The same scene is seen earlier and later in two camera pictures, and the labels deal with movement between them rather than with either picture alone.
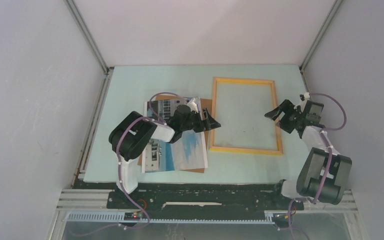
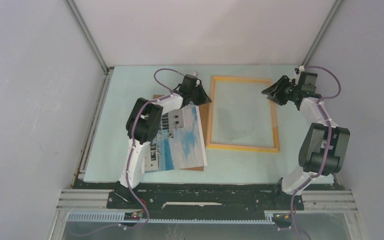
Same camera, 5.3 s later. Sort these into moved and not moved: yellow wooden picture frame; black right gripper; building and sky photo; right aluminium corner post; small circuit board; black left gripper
Moved: yellow wooden picture frame; black left gripper; black right gripper
Not moved: small circuit board; building and sky photo; right aluminium corner post
